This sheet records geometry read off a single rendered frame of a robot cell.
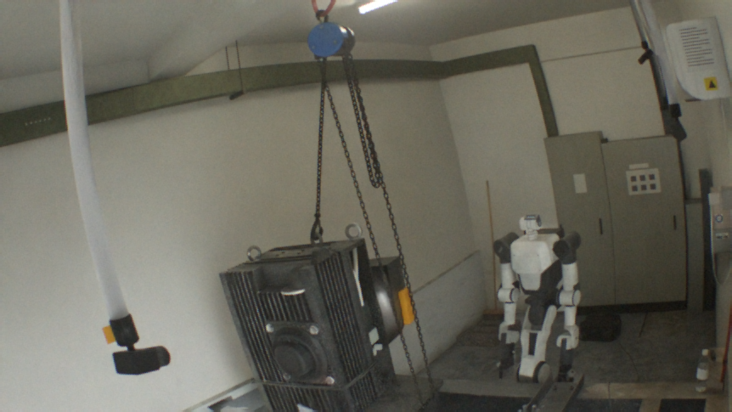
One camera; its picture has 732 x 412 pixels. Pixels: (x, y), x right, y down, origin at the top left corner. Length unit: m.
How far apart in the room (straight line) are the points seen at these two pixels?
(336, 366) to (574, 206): 3.04
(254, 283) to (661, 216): 3.40
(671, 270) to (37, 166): 4.84
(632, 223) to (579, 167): 0.74
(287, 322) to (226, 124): 1.61
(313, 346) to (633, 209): 3.18
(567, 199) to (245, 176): 2.73
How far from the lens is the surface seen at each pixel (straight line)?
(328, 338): 1.95
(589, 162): 4.40
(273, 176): 3.44
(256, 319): 2.14
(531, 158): 4.84
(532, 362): 2.74
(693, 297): 4.61
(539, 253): 2.52
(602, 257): 4.58
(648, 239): 4.44
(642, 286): 4.60
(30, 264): 2.61
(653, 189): 4.33
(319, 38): 1.91
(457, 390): 2.70
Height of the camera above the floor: 1.99
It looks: 8 degrees down
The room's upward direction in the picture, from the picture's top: 12 degrees counter-clockwise
